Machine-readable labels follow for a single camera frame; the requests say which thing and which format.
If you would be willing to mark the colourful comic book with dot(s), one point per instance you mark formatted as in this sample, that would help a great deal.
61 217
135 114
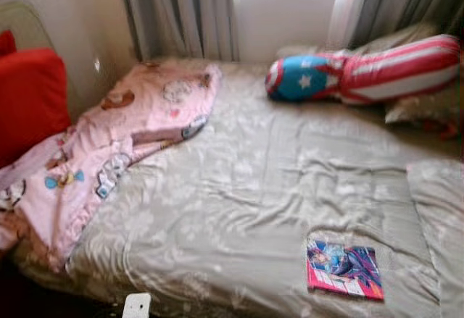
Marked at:
344 271

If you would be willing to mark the star and stripes bolster pillow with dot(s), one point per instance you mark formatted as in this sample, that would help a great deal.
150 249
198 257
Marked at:
377 72

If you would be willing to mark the beige floral quilt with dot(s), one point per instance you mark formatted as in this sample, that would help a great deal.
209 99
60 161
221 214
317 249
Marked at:
442 231

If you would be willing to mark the beige floral bedsheet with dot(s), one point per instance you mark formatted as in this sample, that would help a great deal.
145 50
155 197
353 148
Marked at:
254 187

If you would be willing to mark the pink cartoon print blanket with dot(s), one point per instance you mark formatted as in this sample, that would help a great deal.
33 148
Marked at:
109 137

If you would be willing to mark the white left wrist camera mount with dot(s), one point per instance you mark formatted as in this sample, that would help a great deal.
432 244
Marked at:
136 307

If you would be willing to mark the grey pleated curtain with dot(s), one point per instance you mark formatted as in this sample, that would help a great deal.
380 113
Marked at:
399 3
181 14

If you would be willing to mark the large red cushion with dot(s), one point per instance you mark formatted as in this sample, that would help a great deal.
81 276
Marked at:
32 101

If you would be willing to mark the small red cushion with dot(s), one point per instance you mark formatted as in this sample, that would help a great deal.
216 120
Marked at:
6 43

